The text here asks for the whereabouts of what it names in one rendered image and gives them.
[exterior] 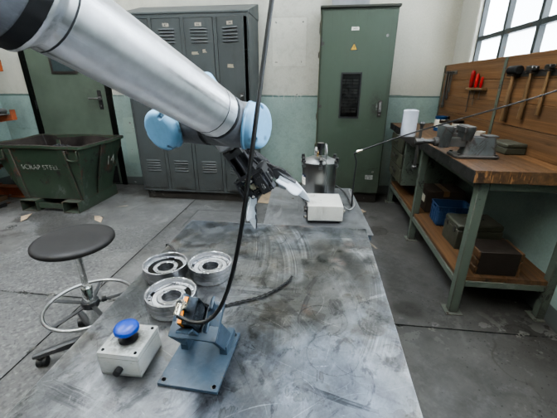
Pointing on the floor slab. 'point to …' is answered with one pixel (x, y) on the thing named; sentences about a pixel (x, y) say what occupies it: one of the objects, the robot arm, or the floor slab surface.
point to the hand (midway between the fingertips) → (283, 214)
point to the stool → (100, 239)
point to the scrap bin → (62, 169)
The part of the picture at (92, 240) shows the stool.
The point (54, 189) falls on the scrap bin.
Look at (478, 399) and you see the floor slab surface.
